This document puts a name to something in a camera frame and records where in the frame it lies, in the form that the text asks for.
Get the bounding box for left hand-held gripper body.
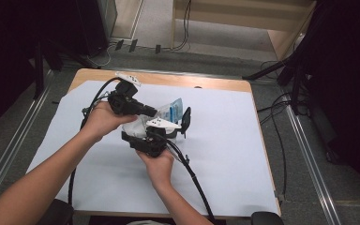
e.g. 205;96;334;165
107;70;145;116

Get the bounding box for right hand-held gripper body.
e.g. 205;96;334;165
135;117;182;158

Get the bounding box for blue and white pouch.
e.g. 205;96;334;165
121;97;184;139

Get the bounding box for person's right hand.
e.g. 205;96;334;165
136;149;175;188

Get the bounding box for person's left hand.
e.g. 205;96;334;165
79;100;139;143

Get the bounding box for white table sheet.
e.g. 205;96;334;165
26;80;279;218

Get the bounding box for grey metal cabinet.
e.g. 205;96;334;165
97;0;118;41

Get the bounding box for black upright stand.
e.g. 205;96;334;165
32;40;64;100

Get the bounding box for black tripod stand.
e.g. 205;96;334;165
242;46;313;116

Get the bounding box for light wooden shelf unit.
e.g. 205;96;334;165
170;0;318;62

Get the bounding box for dark curtain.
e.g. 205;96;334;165
0;0;107;139
293;0;360;210

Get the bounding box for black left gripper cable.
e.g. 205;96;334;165
67;76;123;205

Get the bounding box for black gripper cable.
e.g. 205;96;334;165
165;139;217;224
67;76;123;205

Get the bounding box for metal floor rail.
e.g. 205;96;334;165
282;90;341;225
0;69;55;217
106;67;282;84

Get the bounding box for white floor cable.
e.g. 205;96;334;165
85;42;113;68

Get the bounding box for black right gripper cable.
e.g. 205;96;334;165
165;139;217;224

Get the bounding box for black hanging cable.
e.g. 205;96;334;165
170;0;192;53

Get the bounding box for black floor cables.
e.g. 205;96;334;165
256;60;292;201

